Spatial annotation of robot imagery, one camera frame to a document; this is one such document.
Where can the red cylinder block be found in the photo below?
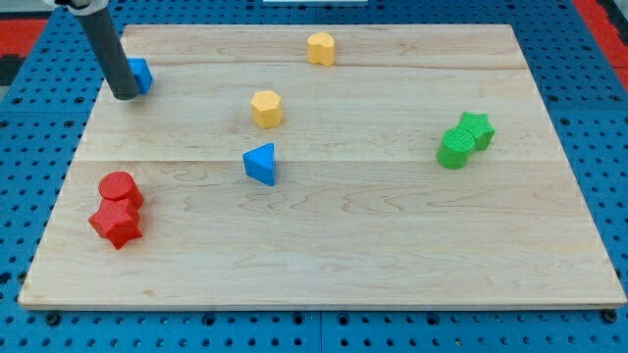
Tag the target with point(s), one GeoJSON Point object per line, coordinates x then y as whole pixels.
{"type": "Point", "coordinates": [120, 185]}

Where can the red star block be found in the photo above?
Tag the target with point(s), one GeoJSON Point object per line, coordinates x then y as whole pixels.
{"type": "Point", "coordinates": [117, 221]}

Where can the yellow hexagon block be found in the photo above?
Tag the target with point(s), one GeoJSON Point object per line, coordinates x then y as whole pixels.
{"type": "Point", "coordinates": [267, 109]}

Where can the green star block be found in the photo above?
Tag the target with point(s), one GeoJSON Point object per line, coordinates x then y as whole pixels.
{"type": "Point", "coordinates": [478, 124]}

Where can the white rod mount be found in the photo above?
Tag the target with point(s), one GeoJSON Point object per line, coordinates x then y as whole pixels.
{"type": "Point", "coordinates": [79, 7]}

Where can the blue triangle block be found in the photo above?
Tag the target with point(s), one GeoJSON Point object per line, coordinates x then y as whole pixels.
{"type": "Point", "coordinates": [259, 163]}

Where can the wooden board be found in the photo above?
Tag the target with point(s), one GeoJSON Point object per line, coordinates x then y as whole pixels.
{"type": "Point", "coordinates": [361, 217]}

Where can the yellow heart block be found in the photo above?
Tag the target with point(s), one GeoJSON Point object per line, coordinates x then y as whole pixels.
{"type": "Point", "coordinates": [321, 49]}

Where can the green cylinder block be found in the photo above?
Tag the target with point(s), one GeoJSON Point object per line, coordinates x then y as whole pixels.
{"type": "Point", "coordinates": [456, 147]}

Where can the blue cube block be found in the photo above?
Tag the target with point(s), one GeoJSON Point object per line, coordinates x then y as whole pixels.
{"type": "Point", "coordinates": [141, 74]}

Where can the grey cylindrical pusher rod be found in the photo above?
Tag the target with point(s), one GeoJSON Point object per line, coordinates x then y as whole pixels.
{"type": "Point", "coordinates": [104, 40]}

